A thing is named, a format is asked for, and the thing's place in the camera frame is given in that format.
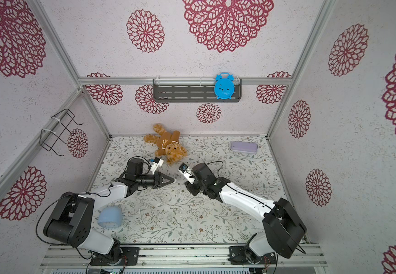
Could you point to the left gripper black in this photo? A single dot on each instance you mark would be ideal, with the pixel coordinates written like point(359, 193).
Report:
point(158, 183)

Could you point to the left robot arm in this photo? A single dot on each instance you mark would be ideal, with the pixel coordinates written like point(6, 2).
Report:
point(70, 222)

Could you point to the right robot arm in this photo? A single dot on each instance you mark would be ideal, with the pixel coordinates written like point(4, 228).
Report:
point(283, 228)

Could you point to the brown teddy bear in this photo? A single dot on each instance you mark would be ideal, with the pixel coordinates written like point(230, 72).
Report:
point(167, 143)

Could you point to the purple rectangular case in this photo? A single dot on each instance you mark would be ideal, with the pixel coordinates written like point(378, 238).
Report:
point(244, 147)

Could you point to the light blue cup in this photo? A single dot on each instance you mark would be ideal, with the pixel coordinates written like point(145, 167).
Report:
point(110, 217)

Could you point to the blue alarm clock toy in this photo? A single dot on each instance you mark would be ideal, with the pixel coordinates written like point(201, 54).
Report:
point(224, 87)

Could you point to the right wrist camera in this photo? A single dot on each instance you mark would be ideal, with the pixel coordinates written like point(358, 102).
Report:
point(186, 171)

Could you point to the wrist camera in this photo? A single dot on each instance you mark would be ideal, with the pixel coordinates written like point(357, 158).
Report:
point(155, 164)
point(186, 171)

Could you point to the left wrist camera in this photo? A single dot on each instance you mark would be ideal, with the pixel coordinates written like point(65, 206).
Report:
point(155, 164)

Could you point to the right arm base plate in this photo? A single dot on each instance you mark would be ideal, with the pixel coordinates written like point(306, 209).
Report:
point(240, 254)

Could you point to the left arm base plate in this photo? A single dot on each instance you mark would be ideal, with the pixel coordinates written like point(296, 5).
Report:
point(122, 256)

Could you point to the grey wall shelf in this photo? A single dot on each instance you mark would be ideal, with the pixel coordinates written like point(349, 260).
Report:
point(192, 93)

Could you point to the black wire wall rack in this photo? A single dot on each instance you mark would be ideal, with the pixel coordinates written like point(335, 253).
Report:
point(50, 137)

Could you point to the aluminium front rail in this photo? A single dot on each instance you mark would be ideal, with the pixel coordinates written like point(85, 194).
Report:
point(214, 256)

